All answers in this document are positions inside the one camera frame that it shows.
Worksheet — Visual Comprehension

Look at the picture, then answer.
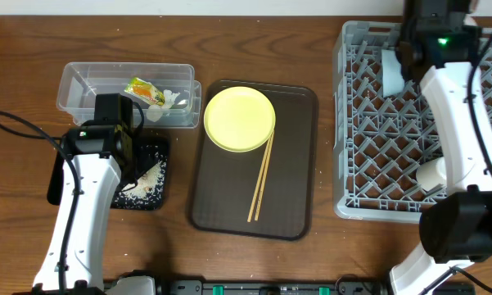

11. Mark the blue bowl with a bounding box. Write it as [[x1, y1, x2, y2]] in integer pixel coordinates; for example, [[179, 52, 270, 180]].
[[381, 50, 405, 98]]

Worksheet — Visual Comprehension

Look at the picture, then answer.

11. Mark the small white green cup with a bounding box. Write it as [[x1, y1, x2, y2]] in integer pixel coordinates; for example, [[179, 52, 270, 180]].
[[416, 157, 447, 191]]

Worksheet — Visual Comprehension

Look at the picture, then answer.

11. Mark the white tissue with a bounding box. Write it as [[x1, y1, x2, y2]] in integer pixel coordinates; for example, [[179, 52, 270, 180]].
[[146, 89, 180, 122]]

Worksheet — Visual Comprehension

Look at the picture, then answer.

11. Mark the green snack wrapper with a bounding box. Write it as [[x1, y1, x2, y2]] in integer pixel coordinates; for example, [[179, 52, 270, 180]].
[[124, 77, 163, 105]]

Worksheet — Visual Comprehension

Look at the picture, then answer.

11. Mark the rice grains pile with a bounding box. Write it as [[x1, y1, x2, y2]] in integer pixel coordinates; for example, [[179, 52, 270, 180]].
[[111, 152, 168, 211]]

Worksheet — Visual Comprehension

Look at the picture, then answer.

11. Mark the white bowl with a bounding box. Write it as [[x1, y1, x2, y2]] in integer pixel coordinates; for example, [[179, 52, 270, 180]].
[[464, 11, 478, 26]]

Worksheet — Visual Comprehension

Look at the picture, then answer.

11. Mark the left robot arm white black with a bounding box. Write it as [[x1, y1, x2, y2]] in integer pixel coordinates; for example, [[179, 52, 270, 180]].
[[33, 125, 133, 294]]

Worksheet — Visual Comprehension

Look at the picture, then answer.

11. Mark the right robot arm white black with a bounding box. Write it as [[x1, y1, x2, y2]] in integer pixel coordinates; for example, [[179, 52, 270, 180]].
[[382, 1, 492, 294]]

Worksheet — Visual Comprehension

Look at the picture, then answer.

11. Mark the grey dishwasher rack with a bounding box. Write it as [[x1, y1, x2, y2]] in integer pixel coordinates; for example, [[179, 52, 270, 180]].
[[332, 20, 492, 229]]

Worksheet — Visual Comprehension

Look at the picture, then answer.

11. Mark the yellow plate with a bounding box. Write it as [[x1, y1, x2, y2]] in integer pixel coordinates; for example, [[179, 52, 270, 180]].
[[204, 86, 276, 152]]

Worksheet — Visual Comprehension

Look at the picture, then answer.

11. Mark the brown serving tray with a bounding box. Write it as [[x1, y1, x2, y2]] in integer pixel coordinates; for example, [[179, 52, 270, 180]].
[[187, 82, 318, 241]]

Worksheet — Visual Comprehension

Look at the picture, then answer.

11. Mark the black tray bin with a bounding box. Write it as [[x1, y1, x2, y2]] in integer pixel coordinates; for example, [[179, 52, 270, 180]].
[[48, 125, 169, 214]]

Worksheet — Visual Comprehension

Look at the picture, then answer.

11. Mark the clear plastic bin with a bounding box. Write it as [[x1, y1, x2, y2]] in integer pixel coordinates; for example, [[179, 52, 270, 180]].
[[56, 62, 201, 129]]

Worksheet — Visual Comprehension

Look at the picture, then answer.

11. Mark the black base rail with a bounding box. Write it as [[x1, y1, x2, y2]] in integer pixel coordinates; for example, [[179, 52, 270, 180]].
[[102, 268, 476, 295]]

